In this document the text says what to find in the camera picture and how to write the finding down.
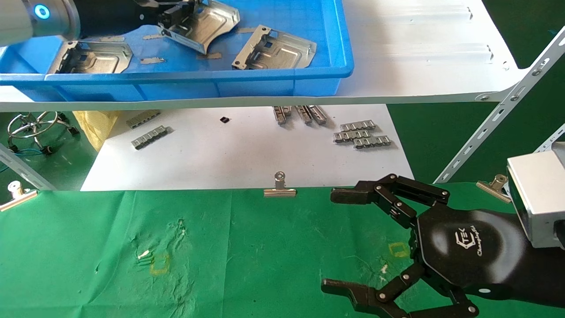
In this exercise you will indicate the blue plastic tray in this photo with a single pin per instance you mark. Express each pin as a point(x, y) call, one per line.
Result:
point(309, 44)

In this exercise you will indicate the yellow cloth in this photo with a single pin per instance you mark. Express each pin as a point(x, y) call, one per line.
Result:
point(95, 128)

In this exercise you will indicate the long white perforated shelf strut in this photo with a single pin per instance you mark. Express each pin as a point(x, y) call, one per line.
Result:
point(507, 104)

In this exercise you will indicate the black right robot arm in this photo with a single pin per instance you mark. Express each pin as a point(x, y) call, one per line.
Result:
point(549, 274)

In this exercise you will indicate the silver binder clip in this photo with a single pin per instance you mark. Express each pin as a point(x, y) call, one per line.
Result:
point(17, 199)
point(280, 192)
point(499, 181)

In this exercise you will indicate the short white perforated shelf strut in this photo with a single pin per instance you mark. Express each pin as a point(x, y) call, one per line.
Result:
point(551, 139)

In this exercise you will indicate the stamped metal bracket part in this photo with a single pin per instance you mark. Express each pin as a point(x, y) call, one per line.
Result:
point(212, 24)
point(282, 53)
point(97, 59)

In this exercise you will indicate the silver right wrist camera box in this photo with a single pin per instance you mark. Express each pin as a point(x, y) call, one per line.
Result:
point(543, 198)

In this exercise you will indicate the grey perforated shelf strut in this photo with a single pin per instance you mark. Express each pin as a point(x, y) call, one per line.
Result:
point(26, 170)

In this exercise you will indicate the beige tape piece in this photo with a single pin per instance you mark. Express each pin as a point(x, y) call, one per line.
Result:
point(209, 56)
point(152, 37)
point(112, 39)
point(152, 61)
point(245, 30)

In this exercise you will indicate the white metal shelf board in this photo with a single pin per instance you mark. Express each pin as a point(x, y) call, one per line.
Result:
point(419, 66)

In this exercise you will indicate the chrome stool base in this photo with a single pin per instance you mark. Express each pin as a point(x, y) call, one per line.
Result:
point(73, 130)

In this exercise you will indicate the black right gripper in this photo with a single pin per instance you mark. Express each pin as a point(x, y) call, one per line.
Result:
point(468, 251)

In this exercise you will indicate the grey metal connector strip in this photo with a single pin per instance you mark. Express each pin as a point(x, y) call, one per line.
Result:
point(280, 115)
point(318, 115)
point(351, 136)
point(143, 119)
point(149, 137)
point(372, 141)
point(303, 115)
point(357, 126)

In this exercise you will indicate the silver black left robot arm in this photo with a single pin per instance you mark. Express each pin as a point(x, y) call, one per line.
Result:
point(17, 20)

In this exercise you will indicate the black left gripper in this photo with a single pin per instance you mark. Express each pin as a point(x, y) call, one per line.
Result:
point(110, 15)

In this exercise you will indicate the white board sheet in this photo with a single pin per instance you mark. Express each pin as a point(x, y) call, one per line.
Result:
point(220, 154)

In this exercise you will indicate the green cloth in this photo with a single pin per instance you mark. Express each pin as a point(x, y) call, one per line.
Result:
point(265, 247)

